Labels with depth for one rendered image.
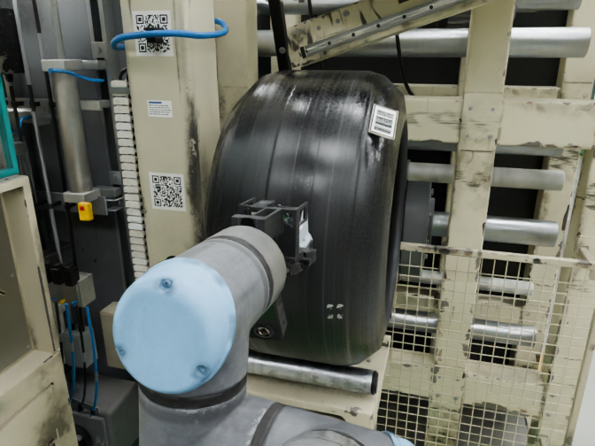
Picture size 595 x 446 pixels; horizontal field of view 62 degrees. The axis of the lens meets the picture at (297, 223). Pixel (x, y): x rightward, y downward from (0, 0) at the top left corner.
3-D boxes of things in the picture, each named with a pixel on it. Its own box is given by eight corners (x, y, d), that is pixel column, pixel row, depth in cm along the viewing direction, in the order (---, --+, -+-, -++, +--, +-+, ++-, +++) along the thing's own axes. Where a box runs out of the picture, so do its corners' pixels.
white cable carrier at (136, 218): (137, 303, 110) (110, 80, 94) (149, 293, 114) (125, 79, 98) (155, 305, 108) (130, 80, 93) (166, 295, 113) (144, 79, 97)
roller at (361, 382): (206, 337, 101) (212, 349, 104) (197, 357, 97) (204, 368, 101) (378, 365, 92) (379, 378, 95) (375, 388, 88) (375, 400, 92)
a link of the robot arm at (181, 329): (103, 390, 38) (99, 266, 35) (182, 323, 49) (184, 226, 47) (216, 419, 35) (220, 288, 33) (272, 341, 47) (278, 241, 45)
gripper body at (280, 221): (312, 201, 60) (282, 222, 49) (309, 267, 62) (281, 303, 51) (253, 196, 62) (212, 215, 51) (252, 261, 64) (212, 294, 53)
